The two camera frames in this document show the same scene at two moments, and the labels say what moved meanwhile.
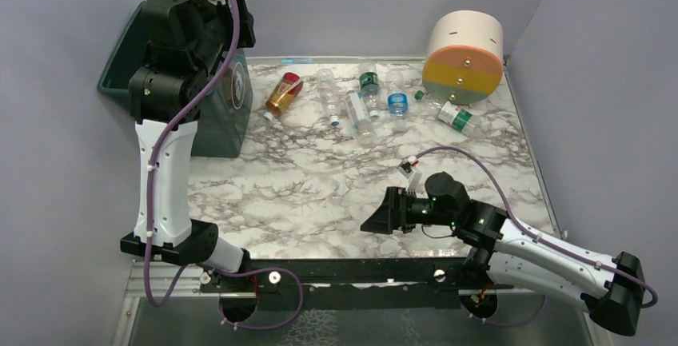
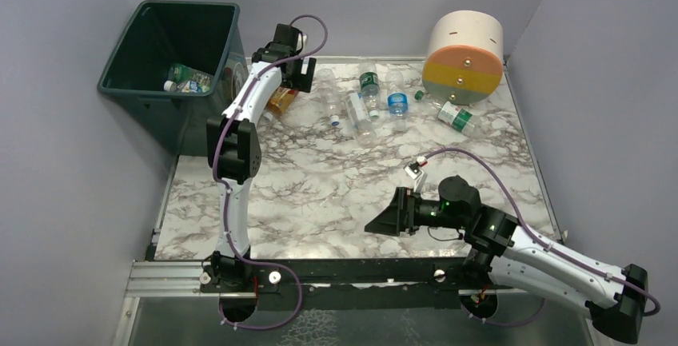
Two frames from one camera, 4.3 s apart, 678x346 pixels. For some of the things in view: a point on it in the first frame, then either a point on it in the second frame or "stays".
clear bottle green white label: x=452 y=116 stays
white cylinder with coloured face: x=464 y=58 stays
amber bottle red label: x=287 y=88 stays
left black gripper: x=246 y=23 → x=305 y=74
